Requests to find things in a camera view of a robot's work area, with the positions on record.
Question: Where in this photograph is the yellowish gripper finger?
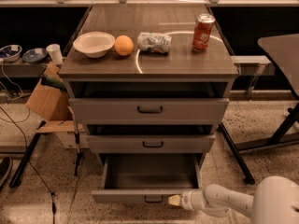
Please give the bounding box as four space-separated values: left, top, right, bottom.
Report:
168 194 182 206

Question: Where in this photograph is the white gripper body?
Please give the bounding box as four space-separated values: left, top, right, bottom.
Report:
180 190 204 211

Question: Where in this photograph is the grey bottom drawer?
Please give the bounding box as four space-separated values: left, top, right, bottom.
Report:
92 153 202 203

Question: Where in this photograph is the grey drawer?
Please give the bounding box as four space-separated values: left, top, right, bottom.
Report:
70 82 229 125
87 125 215 154
92 153 202 203

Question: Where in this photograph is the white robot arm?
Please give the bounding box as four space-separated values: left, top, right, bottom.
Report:
168 176 299 224

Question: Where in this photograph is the grey middle drawer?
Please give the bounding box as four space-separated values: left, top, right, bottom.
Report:
87 125 215 154

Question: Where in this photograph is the grey drawer cabinet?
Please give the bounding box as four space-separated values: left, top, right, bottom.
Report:
58 3 240 170

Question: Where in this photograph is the grey top drawer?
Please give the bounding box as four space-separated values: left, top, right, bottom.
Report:
70 82 229 125

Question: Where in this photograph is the black table base right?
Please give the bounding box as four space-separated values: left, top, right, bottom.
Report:
218 103 299 185

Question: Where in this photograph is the cardboard box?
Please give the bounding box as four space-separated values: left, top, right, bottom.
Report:
25 62 85 134

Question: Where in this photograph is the black stand leg left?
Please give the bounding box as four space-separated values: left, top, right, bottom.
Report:
9 133 41 189

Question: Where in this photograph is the crumpled chip bag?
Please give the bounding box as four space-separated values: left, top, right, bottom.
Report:
137 32 172 53

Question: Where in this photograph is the orange fruit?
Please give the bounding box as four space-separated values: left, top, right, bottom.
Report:
115 35 134 56

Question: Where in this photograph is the white bowl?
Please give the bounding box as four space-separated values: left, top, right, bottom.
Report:
73 32 115 58

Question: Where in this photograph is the red soda can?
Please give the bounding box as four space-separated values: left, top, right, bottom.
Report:
192 14 216 51

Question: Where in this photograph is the dark side table top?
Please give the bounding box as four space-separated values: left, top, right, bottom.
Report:
258 34 299 98

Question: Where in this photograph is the white paper cup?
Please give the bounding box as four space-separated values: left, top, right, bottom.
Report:
46 44 63 64

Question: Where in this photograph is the blue bowl on shelf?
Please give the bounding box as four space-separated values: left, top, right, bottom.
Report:
22 48 48 64

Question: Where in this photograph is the blue bowl far left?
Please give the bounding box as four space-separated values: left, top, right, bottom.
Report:
0 45 22 63

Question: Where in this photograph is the black floor cable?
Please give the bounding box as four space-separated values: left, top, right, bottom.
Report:
0 105 58 224

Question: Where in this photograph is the green handled tool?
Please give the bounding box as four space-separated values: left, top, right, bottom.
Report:
41 74 66 91

